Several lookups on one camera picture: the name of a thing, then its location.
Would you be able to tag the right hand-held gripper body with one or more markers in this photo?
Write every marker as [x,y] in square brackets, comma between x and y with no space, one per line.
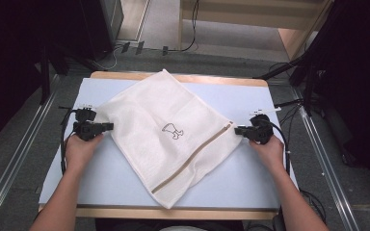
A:
[261,131]

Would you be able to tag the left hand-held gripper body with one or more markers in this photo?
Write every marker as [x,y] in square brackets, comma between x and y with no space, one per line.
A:
[86,128]

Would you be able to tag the white mesh laundry bag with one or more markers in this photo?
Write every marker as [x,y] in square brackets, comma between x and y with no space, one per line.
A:
[154,112]

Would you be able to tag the person's right hand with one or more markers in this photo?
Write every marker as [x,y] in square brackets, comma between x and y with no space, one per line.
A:
[271,154]

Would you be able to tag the person's left hand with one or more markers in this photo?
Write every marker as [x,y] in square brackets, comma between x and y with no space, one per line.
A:
[78,154]

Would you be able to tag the light blue table mat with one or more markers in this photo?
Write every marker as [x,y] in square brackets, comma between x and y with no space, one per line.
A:
[109,179]

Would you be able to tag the black metal stand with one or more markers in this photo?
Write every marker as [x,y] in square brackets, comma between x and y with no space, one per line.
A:
[308,86]

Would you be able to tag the wooden table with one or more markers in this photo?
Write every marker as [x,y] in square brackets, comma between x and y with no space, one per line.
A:
[205,214]

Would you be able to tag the small black plug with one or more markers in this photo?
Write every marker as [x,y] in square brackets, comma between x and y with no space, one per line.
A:
[165,50]

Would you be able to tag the dark cabinet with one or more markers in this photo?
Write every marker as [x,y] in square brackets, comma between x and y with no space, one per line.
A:
[104,25]

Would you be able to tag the light wooden shelf unit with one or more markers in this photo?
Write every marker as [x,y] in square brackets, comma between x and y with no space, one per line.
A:
[289,22]

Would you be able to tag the metal floor rail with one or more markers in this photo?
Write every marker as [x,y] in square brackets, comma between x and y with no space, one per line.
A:
[327,170]
[16,163]

